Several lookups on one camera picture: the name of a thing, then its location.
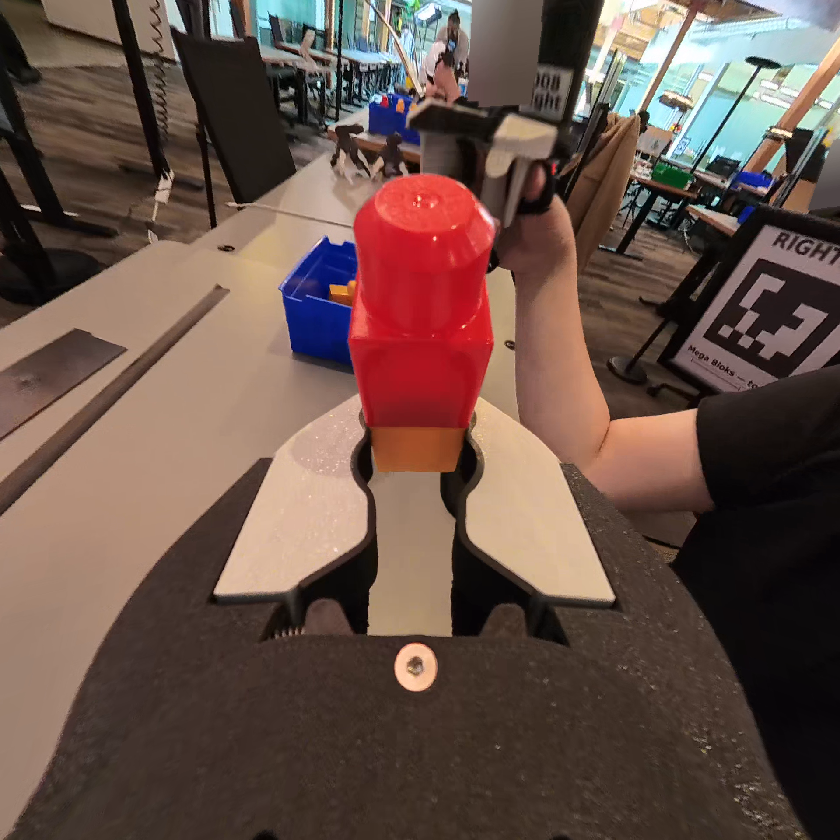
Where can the yellow mega block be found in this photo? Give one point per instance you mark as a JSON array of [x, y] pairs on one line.
[[417, 449]]

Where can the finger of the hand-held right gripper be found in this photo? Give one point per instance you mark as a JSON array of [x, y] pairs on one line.
[[525, 138], [453, 115]]

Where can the black round-base floor stand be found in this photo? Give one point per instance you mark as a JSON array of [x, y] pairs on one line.
[[628, 371]]

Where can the black flat plate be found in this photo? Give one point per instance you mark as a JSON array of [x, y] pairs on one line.
[[46, 374]]

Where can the pile of mega blocks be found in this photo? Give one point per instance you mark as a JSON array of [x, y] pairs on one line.
[[341, 295]]

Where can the person's right hand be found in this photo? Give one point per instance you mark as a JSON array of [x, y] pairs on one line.
[[538, 243]]

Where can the red mega block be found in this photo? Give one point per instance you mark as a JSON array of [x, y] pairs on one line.
[[420, 354]]

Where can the green plastic bin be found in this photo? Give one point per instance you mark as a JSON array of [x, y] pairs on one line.
[[670, 176]]

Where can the person's right forearm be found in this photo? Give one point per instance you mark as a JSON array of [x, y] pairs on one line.
[[558, 367]]

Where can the black floor lamp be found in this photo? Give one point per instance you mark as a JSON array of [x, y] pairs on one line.
[[762, 63]]

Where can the grey desk rail strip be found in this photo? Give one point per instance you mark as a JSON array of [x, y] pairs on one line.
[[98, 407]]

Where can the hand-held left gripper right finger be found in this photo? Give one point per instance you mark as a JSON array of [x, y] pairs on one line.
[[538, 525]]

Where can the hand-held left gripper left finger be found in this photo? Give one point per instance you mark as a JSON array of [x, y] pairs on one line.
[[295, 525]]

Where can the white power adapter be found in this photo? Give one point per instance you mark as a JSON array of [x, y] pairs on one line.
[[163, 190]]

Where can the framed marker sign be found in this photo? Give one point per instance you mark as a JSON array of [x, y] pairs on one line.
[[754, 315]]

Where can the wooden work table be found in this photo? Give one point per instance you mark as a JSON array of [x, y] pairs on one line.
[[663, 189]]

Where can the black mesh armrest pad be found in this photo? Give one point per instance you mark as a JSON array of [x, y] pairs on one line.
[[453, 495]]

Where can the spare gripper with grey fingers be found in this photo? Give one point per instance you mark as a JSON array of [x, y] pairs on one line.
[[394, 157], [348, 148]]

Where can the black display panel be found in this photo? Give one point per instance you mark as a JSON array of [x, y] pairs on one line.
[[236, 118]]

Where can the blue plastic bin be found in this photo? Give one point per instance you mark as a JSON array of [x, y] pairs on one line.
[[751, 179], [315, 328], [387, 121]]

